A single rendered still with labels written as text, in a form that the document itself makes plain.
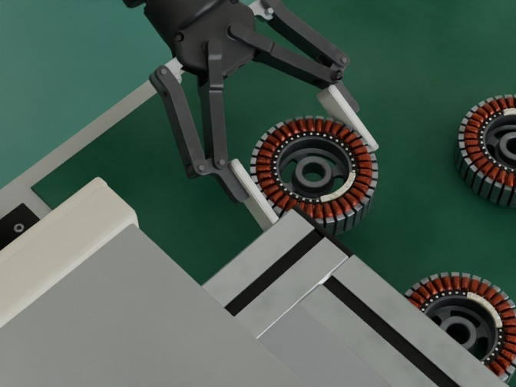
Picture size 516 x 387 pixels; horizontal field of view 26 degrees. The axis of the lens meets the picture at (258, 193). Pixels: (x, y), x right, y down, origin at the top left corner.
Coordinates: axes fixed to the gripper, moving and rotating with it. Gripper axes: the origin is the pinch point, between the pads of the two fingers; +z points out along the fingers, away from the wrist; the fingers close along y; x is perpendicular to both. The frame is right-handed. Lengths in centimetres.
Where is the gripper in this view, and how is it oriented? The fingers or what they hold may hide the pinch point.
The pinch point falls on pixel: (310, 172)
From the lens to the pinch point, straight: 98.8
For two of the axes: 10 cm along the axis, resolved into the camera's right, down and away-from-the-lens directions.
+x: -3.6, 1.4, 9.2
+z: 5.8, 8.1, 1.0
